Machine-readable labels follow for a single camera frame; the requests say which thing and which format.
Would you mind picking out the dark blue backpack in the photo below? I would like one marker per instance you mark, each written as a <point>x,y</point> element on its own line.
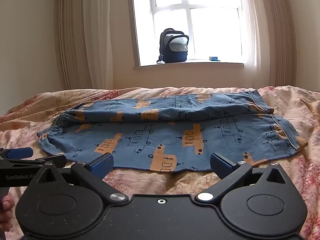
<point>173,46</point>

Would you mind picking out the person's left hand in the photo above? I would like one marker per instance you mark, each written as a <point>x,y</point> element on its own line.
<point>5,206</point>

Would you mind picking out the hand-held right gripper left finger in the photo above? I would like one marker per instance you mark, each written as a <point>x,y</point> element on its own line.
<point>103,165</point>

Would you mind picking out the pink floral blanket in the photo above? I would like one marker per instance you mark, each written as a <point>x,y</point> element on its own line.
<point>287,100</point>

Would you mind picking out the small blue box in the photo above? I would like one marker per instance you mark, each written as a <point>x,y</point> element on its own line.
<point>214,58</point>

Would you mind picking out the white windowsill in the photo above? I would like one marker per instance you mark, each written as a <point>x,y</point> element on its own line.
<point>190,64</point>

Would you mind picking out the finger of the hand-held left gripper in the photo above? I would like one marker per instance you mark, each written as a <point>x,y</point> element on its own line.
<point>20,152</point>
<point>50,160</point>

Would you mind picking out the blue patterned pants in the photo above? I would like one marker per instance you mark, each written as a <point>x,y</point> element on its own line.
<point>162,132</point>

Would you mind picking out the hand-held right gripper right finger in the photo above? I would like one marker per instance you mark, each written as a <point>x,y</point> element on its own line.
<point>220,164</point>

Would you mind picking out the beige curtain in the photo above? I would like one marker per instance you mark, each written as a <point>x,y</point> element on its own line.
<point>281,32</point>
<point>68,35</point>

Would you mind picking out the white framed window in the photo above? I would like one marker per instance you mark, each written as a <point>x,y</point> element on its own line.
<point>195,17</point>

